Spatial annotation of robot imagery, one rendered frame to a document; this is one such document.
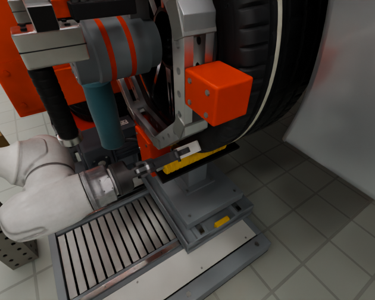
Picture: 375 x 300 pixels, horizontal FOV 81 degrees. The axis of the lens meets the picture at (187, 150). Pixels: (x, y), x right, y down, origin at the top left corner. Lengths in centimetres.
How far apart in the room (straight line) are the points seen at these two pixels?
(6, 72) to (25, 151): 51
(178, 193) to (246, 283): 47
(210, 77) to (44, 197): 37
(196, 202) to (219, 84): 71
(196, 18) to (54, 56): 22
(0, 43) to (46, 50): 65
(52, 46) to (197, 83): 22
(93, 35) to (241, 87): 34
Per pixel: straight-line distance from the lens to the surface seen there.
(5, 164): 61
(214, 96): 34
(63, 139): 48
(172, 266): 102
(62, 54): 41
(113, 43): 56
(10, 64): 106
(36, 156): 59
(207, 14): 40
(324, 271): 124
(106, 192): 50
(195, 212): 95
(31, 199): 51
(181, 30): 38
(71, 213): 50
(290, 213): 133
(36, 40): 40
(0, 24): 103
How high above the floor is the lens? 103
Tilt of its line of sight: 42 degrees down
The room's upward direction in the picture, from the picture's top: straight up
